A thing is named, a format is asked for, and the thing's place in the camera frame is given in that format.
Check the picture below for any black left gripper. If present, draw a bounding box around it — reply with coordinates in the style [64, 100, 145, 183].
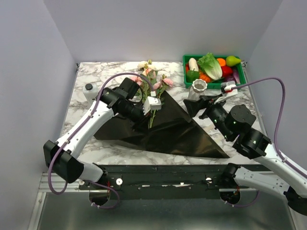
[118, 102, 153, 136]

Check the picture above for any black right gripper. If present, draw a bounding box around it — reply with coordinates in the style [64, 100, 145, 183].
[183, 93, 233, 140]

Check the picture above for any black wrapping paper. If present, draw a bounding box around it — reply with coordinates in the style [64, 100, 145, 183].
[94, 92, 228, 158]

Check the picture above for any peach flower stem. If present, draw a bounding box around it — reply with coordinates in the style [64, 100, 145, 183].
[141, 69, 158, 102]

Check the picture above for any cream flower stem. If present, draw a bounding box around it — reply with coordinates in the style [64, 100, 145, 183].
[137, 59, 157, 70]

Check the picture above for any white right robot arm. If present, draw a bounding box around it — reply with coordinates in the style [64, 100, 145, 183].
[184, 96, 307, 215]

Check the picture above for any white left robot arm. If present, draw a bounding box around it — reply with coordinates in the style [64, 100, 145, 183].
[43, 88, 160, 189]

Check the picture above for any white ribbed vase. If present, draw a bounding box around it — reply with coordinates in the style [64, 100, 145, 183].
[187, 79, 207, 101]

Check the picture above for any orange carrot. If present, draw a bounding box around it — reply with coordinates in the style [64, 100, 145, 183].
[199, 72, 212, 83]

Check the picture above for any green bell pepper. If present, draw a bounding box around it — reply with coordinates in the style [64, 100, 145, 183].
[186, 70, 200, 83]

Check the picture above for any white radish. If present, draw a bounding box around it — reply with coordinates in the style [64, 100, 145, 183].
[188, 57, 199, 72]

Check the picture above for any green lettuce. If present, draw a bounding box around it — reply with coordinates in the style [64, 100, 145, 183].
[197, 53, 222, 81]

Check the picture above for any red bell pepper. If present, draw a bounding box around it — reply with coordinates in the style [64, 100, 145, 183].
[221, 66, 233, 78]

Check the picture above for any orange fruit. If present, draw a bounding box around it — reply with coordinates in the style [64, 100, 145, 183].
[216, 58, 226, 67]

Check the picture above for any green plastic crate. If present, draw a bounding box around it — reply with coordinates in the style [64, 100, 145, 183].
[183, 53, 246, 89]

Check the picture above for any clear square bottle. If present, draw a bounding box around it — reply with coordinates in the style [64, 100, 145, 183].
[83, 83, 99, 108]

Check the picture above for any green pear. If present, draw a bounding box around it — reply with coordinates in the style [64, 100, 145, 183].
[225, 56, 242, 67]

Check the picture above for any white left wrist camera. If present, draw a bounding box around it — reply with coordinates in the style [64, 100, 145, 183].
[142, 96, 162, 117]

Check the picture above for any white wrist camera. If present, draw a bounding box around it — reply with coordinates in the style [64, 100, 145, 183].
[214, 80, 238, 104]
[142, 96, 162, 117]

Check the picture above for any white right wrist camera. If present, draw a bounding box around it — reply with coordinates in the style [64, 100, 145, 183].
[214, 80, 238, 104]

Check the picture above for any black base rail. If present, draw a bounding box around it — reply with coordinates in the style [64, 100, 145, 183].
[79, 164, 272, 201]

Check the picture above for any aluminium frame rail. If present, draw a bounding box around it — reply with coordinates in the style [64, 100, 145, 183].
[38, 172, 82, 192]

